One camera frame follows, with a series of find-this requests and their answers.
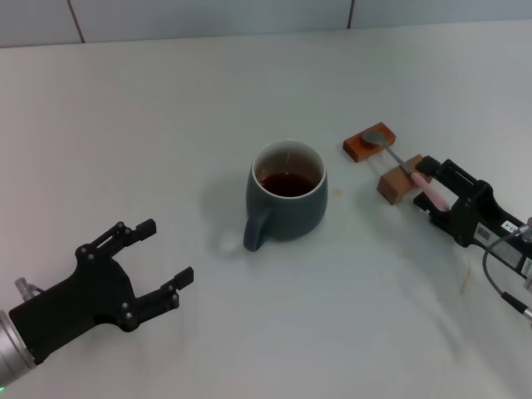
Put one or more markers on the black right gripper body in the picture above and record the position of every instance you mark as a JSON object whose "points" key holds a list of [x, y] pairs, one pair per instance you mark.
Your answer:
{"points": [[478, 216]]}

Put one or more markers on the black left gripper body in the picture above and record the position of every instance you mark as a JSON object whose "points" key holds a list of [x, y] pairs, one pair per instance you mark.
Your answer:
{"points": [[91, 291]]}

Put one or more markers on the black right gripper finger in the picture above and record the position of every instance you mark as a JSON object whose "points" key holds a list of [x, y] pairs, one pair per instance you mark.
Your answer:
{"points": [[453, 172], [440, 218]]}

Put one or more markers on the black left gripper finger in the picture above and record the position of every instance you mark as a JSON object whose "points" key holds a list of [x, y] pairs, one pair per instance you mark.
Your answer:
{"points": [[166, 295], [129, 234]]}

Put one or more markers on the grey ceramic mug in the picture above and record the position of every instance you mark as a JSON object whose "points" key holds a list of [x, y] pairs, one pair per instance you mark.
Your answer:
{"points": [[287, 216]]}

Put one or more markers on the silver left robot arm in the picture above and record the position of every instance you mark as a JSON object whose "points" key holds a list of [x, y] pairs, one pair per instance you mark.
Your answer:
{"points": [[12, 353]]}

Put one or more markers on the light brown wooden block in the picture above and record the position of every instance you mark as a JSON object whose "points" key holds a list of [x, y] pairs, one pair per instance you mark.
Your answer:
{"points": [[392, 189]]}

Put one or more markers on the reddish brown wooden block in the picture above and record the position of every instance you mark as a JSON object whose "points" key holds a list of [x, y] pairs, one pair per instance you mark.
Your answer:
{"points": [[357, 149]]}

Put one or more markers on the dark brown tea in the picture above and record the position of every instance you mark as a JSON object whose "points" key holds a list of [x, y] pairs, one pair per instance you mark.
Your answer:
{"points": [[287, 185]]}

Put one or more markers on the white side backdrop panel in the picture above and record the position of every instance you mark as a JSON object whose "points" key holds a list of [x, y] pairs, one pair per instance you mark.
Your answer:
{"points": [[436, 10]]}

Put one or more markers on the wide white backdrop panel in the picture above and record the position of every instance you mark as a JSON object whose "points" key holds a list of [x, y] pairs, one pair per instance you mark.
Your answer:
{"points": [[208, 16]]}

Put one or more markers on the narrow white backdrop panel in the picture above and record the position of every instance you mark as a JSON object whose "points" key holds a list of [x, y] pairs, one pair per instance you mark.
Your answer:
{"points": [[33, 21]]}

